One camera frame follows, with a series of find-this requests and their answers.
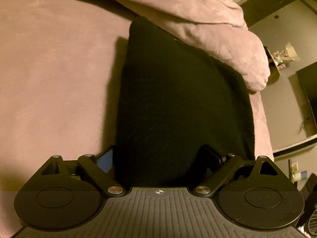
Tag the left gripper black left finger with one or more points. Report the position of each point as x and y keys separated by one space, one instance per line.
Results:
x=65 y=194

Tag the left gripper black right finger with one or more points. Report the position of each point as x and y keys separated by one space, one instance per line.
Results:
x=253 y=194

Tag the black garment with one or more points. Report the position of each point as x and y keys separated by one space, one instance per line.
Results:
x=180 y=111

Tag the round gold side table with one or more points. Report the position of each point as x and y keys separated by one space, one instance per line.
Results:
x=274 y=71

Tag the black television screen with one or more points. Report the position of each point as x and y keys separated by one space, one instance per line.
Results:
x=307 y=80

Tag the purple duvet blanket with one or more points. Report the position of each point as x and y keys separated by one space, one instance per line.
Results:
x=79 y=36

